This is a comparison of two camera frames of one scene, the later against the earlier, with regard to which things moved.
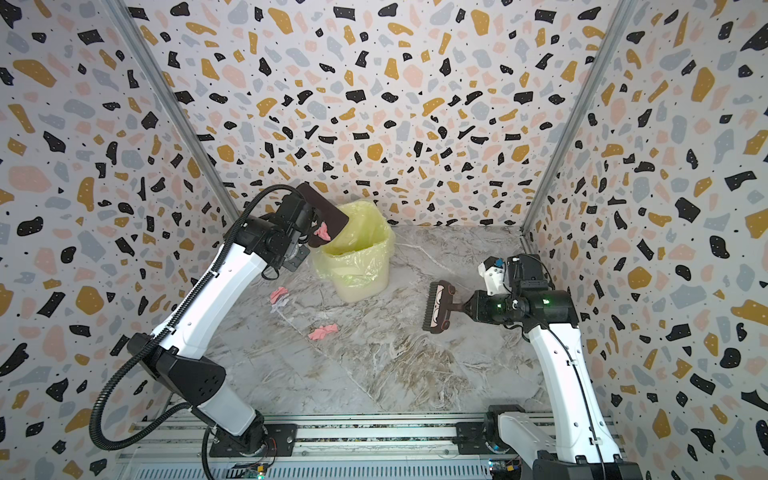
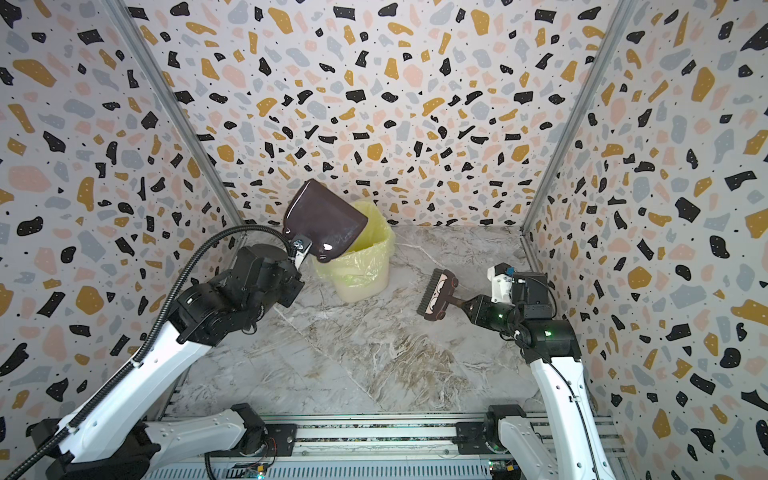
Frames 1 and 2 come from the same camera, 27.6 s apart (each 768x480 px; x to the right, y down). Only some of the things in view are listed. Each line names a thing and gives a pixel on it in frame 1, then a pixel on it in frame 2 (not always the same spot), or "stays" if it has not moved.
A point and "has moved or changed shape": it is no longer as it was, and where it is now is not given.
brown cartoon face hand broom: x=439 y=306 has moved or changed shape
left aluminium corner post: x=175 y=109 stays
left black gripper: x=305 y=258 → x=297 y=287
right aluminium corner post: x=611 y=40 stays
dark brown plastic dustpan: x=328 y=211 has moved or changed shape
